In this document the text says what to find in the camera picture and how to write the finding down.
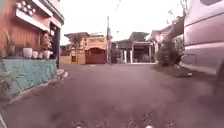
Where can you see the building with white pillars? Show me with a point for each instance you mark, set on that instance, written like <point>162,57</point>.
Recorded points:
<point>136,48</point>

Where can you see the orange building with red gate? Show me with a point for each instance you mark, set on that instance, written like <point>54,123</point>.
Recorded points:
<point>86,48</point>

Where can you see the row of potted plants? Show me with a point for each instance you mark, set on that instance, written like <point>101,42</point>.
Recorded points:
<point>28,51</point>

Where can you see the white vehicle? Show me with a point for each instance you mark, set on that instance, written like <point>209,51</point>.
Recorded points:
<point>203,36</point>

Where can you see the utility pole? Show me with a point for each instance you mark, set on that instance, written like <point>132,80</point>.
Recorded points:
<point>108,40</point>

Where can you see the bush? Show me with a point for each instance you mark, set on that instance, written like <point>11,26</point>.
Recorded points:
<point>165,55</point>

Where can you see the red brick building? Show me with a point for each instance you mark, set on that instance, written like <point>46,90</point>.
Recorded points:
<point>30,23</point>

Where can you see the grey asphalt road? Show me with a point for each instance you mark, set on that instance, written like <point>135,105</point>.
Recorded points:
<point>116,90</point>

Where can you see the green stone wall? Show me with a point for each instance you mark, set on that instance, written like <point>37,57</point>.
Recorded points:
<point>26,74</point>

